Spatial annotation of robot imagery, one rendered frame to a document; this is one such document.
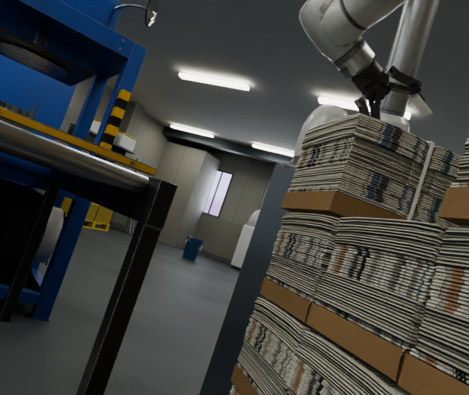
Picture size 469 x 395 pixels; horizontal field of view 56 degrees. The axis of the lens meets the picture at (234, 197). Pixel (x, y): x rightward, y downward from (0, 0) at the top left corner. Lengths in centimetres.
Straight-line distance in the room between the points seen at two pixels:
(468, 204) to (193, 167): 1115
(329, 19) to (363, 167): 36
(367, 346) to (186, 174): 1110
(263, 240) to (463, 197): 93
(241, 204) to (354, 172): 1100
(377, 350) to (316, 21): 75
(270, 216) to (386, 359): 89
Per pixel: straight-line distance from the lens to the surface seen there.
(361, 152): 98
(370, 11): 108
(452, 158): 110
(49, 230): 271
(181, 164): 1187
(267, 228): 148
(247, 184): 1199
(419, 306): 67
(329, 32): 112
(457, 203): 65
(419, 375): 63
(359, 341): 74
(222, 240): 1196
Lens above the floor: 72
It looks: 5 degrees up
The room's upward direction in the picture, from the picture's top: 19 degrees clockwise
